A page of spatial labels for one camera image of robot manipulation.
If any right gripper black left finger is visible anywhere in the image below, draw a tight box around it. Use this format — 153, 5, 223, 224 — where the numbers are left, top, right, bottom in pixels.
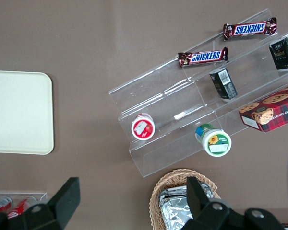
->
0, 177, 81, 230

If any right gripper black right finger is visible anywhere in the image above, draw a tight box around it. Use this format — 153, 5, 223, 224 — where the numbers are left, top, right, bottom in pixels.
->
182, 176, 285, 230

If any light wicker basket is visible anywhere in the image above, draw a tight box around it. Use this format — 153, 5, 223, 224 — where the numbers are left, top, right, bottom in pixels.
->
149, 168, 222, 230

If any cream rectangular serving tray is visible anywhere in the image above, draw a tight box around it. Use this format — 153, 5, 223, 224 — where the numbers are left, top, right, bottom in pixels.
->
0, 70, 55, 155

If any clear acrylic bottle rack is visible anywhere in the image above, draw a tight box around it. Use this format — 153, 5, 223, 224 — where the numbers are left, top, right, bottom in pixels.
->
0, 191, 48, 216

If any foil-wrapped food pack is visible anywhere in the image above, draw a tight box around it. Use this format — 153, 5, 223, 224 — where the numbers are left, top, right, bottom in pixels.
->
158, 181, 216, 204
160, 196, 195, 230

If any green sunflower lid cup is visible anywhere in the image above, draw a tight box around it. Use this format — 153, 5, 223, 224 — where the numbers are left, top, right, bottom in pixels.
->
195, 123, 232, 158

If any red strawberry yogurt cup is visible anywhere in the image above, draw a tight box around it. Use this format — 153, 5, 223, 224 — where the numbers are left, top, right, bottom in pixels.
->
131, 113, 156, 141

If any red tartan cookie box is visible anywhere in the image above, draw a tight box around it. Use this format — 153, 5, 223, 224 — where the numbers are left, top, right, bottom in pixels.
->
238, 82, 288, 133

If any clear acrylic tiered display stand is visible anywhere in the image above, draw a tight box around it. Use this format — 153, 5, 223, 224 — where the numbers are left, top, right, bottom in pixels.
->
108, 8, 288, 178

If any small black carton box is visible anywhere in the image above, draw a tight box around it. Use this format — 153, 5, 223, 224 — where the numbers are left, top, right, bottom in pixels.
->
268, 33, 288, 70
209, 68, 239, 100

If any Snickers chocolate bar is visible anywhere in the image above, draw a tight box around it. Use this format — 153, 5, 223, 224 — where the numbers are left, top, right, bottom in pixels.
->
177, 46, 229, 69
222, 17, 278, 41

